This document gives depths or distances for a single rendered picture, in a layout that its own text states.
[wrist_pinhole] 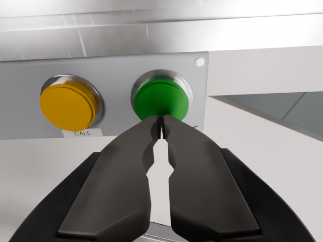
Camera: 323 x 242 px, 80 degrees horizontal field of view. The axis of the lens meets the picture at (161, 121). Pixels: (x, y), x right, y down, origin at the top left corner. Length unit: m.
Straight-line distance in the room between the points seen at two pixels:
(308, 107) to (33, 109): 1.48
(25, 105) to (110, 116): 0.07
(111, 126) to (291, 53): 0.22
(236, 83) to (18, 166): 0.37
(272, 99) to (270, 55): 1.12
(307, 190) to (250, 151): 0.16
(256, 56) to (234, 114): 0.08
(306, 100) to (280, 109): 0.15
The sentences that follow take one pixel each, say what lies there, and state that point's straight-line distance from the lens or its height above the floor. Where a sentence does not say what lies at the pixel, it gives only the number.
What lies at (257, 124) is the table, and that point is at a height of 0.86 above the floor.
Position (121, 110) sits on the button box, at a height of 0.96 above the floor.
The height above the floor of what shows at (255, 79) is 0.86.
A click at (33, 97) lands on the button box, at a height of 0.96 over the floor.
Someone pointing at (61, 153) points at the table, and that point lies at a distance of 0.36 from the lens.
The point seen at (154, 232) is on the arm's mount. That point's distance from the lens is 0.45.
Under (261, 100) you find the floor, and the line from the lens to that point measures 1.36.
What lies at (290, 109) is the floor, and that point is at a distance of 1.48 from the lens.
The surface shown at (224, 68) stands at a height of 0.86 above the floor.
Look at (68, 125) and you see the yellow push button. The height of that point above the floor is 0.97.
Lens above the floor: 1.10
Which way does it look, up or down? 58 degrees down
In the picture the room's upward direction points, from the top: 179 degrees counter-clockwise
